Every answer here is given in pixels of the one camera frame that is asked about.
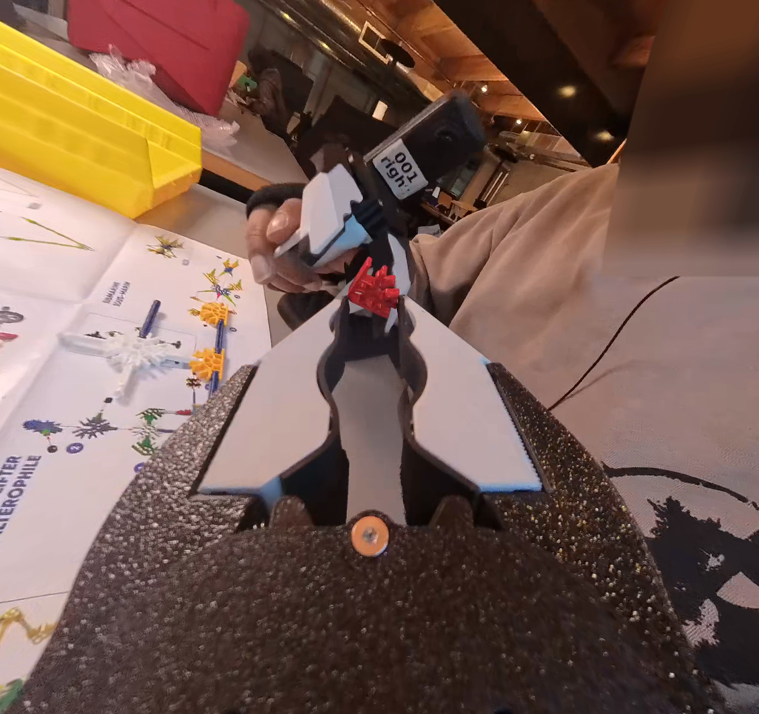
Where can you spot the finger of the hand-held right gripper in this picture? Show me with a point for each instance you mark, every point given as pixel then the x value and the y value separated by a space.
pixel 400 269

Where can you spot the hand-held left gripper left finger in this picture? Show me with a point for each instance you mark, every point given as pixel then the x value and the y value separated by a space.
pixel 273 423

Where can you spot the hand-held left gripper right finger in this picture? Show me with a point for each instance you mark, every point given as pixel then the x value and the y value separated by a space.
pixel 474 423

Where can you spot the red toy connector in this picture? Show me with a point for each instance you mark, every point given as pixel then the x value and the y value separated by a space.
pixel 373 290

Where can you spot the blue rod orange connector assembly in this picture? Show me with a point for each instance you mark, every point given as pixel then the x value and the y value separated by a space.
pixel 207 364

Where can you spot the person's right forearm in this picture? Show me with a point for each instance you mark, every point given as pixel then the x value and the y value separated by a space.
pixel 522 240

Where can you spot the person's right hand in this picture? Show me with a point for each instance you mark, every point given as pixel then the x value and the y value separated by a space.
pixel 264 234

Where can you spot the white connector rod assembly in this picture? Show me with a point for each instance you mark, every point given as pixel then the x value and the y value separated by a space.
pixel 136 351

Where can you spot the clear plastic wrap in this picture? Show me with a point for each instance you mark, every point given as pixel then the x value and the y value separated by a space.
pixel 201 127

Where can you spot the printed instruction sheet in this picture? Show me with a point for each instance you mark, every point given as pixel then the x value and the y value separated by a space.
pixel 59 299

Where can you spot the red bag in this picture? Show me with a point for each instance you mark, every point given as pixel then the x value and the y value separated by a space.
pixel 154 26

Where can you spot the yellow parts bin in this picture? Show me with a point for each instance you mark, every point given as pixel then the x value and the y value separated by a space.
pixel 89 133

